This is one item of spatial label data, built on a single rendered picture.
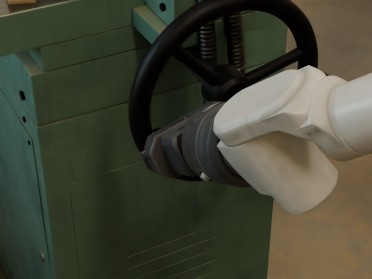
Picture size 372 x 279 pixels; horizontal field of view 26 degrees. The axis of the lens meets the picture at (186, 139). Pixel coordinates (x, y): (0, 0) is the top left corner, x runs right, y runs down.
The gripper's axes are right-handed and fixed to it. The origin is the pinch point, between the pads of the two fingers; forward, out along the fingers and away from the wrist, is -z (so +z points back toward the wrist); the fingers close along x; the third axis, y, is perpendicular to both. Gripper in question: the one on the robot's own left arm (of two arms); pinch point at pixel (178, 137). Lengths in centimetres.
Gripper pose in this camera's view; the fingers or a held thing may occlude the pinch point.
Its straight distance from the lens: 98.4
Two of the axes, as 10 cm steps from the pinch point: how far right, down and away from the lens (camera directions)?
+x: 8.2, -4.7, 3.4
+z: 4.0, 0.4, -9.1
